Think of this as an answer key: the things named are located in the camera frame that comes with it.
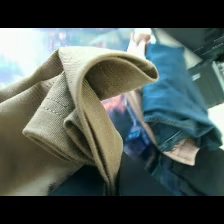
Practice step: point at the black garment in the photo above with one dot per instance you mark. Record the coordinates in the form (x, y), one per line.
(203, 176)

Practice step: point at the blue jeans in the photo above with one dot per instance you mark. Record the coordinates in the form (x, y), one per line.
(173, 100)

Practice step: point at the brown garment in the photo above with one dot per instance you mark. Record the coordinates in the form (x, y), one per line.
(46, 126)

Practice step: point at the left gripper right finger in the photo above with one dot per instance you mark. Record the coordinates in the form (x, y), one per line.
(140, 183)

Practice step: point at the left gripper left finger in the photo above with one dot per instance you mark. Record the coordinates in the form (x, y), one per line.
(80, 185)

